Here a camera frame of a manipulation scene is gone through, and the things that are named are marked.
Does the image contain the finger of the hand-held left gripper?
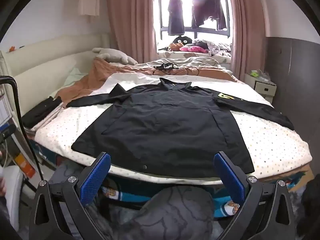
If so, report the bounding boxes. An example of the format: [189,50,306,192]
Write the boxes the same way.
[0,124,16,141]

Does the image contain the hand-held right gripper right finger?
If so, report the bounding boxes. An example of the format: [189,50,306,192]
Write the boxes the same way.
[213,151,295,240]

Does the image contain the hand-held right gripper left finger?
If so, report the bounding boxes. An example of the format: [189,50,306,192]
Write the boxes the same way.
[29,152,112,240]

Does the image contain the black jacket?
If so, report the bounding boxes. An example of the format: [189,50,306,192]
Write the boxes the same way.
[67,77,295,178]

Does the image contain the stack of pink folded clothes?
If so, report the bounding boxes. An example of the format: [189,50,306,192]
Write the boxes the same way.
[31,102,67,132]

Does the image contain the pile of patterned clothes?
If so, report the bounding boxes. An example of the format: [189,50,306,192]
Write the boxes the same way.
[194,39,232,57]

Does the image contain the bunch of hanging dark clothes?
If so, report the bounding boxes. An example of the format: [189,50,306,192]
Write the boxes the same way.
[191,0,227,32]

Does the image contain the white bedside table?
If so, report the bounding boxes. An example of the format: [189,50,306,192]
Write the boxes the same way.
[0,85,35,179]

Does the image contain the folded black garment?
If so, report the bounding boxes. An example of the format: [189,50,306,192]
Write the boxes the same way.
[22,97,62,128]

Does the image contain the orange box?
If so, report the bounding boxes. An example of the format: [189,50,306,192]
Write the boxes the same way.
[14,155,35,179]

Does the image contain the white dotted bed sheet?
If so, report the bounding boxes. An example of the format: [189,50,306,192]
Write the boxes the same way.
[34,72,313,184]

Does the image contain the person's grey patterned pants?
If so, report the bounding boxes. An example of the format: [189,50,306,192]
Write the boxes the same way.
[120,185,216,240]

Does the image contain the pale green pillow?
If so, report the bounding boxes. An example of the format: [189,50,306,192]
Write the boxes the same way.
[62,66,89,88]

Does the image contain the cream padded headboard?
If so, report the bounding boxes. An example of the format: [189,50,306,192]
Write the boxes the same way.
[0,33,110,117]

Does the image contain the white nightstand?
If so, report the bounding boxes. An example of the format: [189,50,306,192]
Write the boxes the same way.
[244,70,277,103]

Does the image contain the orange quilt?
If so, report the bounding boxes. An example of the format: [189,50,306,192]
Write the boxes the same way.
[56,56,247,108]

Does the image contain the grey plush toy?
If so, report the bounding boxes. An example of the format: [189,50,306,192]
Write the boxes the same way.
[92,47,138,65]

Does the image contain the pink cloth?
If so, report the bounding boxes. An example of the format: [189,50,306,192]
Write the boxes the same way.
[180,45,208,54]

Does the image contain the patterned window seat cushion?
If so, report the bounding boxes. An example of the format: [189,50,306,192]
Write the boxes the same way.
[157,50,232,64]

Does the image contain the black plush toy white eyes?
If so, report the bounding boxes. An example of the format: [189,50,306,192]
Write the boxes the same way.
[172,35,193,46]

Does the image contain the beige hanging towel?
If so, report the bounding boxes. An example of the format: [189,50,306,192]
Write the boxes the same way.
[77,0,105,18]

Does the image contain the hanging dark garment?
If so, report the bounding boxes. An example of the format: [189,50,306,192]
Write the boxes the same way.
[167,0,185,36]

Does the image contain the thin black cable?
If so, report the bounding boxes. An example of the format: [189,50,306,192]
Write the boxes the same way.
[153,62,200,76]

